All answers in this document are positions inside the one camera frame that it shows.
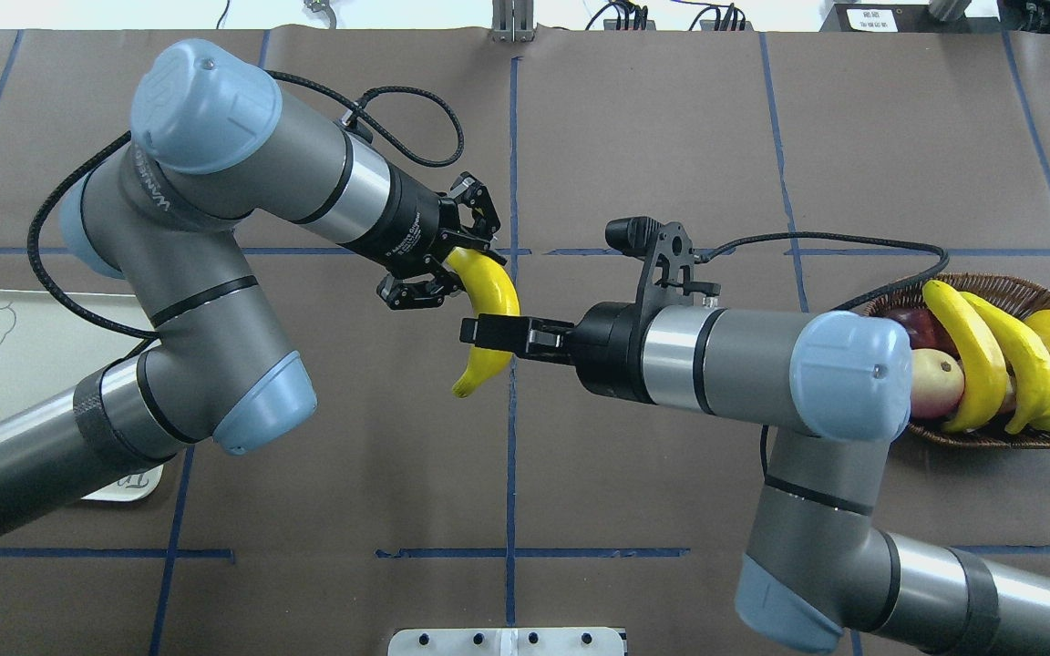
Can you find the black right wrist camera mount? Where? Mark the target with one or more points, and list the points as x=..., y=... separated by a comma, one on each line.
x=668, y=275

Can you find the cream bear tray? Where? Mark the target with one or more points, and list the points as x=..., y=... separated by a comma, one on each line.
x=46, y=350

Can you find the dark red apple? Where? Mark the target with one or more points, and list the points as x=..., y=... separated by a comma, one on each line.
x=922, y=327

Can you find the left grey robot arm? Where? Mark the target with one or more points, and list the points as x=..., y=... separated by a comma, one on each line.
x=212, y=139

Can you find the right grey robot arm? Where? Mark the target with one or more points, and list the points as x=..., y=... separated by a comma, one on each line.
x=837, y=388

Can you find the black box with label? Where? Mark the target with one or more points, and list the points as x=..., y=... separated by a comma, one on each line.
x=877, y=18

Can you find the brown wicker basket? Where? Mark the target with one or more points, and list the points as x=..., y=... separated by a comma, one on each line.
x=1018, y=297

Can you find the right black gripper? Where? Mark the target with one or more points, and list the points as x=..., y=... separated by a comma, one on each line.
x=610, y=351

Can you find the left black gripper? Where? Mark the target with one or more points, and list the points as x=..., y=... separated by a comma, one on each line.
x=409, y=230

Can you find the aluminium frame post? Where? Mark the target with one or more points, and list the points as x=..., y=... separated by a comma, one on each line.
x=513, y=21

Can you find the white mounting pillar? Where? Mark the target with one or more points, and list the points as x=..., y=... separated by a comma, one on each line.
x=576, y=640

